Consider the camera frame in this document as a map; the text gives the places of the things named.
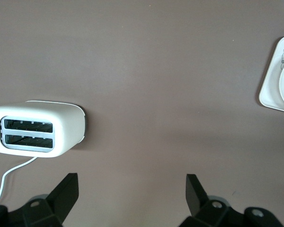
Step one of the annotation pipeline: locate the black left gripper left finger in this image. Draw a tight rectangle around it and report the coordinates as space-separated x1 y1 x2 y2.
13 174 80 227

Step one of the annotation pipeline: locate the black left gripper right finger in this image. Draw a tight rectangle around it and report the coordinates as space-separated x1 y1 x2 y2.
179 174 243 227

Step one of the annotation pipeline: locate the cream tray with rabbit print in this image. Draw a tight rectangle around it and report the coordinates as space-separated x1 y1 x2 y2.
258 35 284 113

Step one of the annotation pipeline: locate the cream two-slot toaster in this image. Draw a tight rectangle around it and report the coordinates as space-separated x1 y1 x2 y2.
0 100 87 158

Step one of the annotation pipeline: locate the white toaster power cable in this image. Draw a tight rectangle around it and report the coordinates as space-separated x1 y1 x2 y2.
0 156 37 206

